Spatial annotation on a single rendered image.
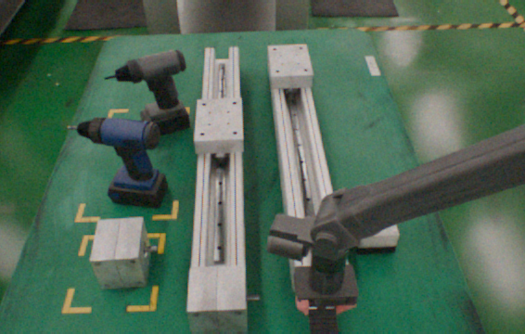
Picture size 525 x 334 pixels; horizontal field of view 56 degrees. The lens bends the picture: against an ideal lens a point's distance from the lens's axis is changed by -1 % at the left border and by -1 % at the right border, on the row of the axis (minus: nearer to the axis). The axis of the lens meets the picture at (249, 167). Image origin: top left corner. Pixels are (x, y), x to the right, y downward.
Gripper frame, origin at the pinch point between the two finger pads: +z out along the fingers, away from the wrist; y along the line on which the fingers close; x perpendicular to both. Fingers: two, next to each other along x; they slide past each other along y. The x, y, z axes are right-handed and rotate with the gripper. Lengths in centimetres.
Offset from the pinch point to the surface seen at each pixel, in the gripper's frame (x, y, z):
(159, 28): -181, 54, 35
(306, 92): -60, -4, -6
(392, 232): -14.1, -15.9, -3.9
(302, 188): -27.6, 0.6, -3.6
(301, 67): -66, -3, -10
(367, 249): -13.3, -11.3, 0.2
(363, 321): 1.7, -7.6, 2.1
